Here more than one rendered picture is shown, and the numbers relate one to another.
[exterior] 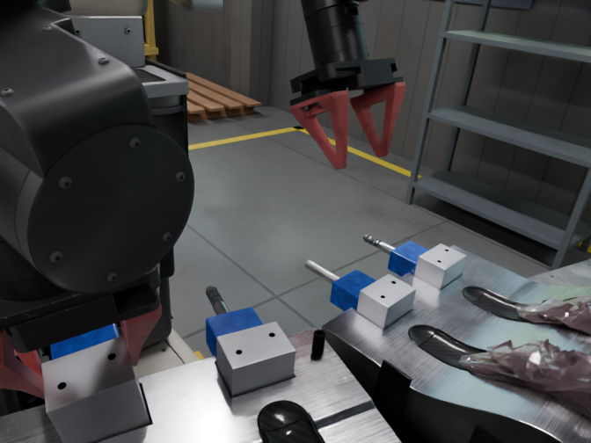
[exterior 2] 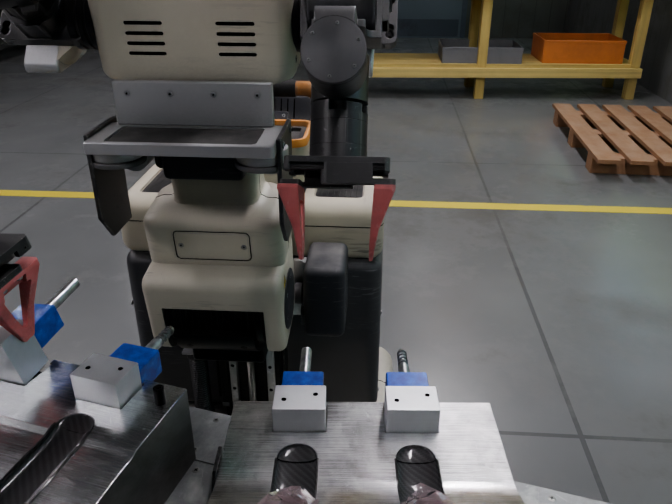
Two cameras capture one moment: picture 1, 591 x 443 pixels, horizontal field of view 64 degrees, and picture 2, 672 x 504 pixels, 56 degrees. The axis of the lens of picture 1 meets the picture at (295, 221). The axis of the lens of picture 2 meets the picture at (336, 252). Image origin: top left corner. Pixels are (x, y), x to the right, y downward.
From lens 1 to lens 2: 0.50 m
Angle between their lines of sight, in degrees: 41
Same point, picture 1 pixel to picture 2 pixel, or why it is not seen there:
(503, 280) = (476, 463)
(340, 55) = (316, 148)
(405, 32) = not seen: outside the picture
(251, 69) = not seen: outside the picture
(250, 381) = (85, 392)
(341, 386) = (133, 431)
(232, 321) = (132, 352)
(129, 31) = (258, 95)
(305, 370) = (132, 409)
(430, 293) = (369, 429)
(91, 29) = (225, 93)
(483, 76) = not seen: outside the picture
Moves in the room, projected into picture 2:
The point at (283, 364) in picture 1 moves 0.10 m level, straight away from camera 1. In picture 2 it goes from (107, 392) to (202, 348)
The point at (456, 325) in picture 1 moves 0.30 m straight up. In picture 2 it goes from (339, 466) to (340, 140)
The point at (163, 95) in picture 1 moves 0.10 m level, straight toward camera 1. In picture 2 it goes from (245, 157) to (192, 180)
